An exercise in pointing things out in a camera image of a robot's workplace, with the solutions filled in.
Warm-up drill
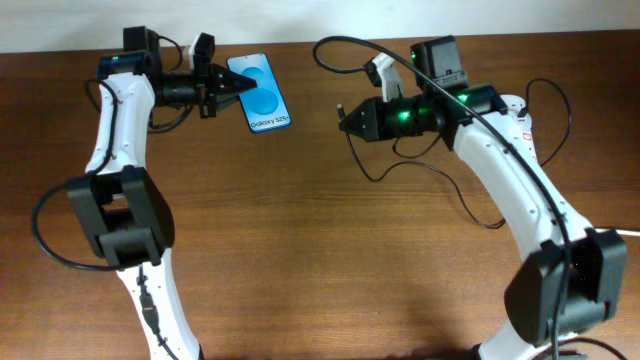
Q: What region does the blue Galaxy smartphone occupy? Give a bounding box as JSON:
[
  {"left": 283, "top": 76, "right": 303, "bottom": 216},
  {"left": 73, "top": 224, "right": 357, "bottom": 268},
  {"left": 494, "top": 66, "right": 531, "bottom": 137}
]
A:
[{"left": 227, "top": 53, "right": 292, "bottom": 134}]

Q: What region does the black USB charging cable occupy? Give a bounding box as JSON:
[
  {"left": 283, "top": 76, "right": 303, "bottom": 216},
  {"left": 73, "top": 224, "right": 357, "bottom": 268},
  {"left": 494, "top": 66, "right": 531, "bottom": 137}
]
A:
[{"left": 336, "top": 77, "right": 573, "bottom": 231}]

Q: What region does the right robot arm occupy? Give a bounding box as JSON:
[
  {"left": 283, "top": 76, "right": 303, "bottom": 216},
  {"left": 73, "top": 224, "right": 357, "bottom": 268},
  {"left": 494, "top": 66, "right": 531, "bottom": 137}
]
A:
[{"left": 339, "top": 36, "right": 627, "bottom": 359}]

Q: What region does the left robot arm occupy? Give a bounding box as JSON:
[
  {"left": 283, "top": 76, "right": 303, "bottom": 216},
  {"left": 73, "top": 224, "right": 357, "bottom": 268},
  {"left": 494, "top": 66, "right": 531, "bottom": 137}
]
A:
[{"left": 67, "top": 26, "right": 256, "bottom": 359}]

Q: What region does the white power strip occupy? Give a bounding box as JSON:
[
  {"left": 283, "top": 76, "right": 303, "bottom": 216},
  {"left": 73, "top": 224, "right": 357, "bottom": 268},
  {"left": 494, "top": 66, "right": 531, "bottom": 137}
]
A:
[{"left": 501, "top": 94, "right": 538, "bottom": 162}]

